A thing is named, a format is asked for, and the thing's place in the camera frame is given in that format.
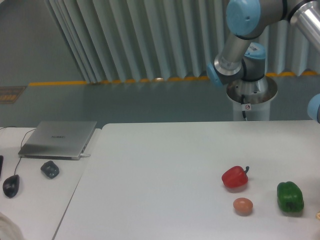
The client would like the red bell pepper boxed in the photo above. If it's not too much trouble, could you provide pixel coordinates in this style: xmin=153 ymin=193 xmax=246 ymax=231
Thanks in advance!
xmin=221 ymin=166 xmax=250 ymax=189

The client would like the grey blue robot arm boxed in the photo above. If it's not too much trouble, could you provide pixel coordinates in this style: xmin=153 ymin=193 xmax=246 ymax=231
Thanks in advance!
xmin=206 ymin=0 xmax=320 ymax=121

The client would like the white corrugated folding screen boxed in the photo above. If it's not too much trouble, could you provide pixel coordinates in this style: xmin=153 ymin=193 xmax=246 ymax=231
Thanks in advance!
xmin=46 ymin=0 xmax=320 ymax=83

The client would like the silver laptop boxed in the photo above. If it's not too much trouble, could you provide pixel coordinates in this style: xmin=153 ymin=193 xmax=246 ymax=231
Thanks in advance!
xmin=18 ymin=121 xmax=97 ymax=160

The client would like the brown egg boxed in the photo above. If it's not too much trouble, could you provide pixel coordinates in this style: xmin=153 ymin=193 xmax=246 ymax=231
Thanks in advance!
xmin=233 ymin=197 xmax=253 ymax=214

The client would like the small black plastic object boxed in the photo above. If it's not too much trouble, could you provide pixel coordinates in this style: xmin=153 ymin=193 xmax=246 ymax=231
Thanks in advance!
xmin=40 ymin=160 xmax=60 ymax=179

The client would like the white side table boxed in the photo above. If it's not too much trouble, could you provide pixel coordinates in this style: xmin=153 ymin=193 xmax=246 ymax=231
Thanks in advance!
xmin=0 ymin=127 xmax=101 ymax=240

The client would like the green bell pepper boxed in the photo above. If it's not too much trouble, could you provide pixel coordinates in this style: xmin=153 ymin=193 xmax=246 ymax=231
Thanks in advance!
xmin=277 ymin=181 xmax=304 ymax=213

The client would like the black device at edge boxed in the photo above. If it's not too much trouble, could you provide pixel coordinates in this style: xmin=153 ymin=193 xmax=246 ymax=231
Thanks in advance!
xmin=0 ymin=155 xmax=4 ymax=178

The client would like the black computer mouse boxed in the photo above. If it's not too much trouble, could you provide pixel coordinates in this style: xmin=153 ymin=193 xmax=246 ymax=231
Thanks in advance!
xmin=2 ymin=174 xmax=20 ymax=199

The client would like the black pedestal cable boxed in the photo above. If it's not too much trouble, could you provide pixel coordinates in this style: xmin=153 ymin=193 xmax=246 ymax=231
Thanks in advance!
xmin=240 ymin=93 xmax=249 ymax=122

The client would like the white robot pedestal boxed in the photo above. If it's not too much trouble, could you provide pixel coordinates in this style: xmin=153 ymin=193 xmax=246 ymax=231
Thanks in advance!
xmin=226 ymin=76 xmax=278 ymax=121

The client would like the black mouse cable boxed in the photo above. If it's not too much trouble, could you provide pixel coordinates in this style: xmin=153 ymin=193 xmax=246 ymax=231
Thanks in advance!
xmin=0 ymin=125 xmax=37 ymax=176

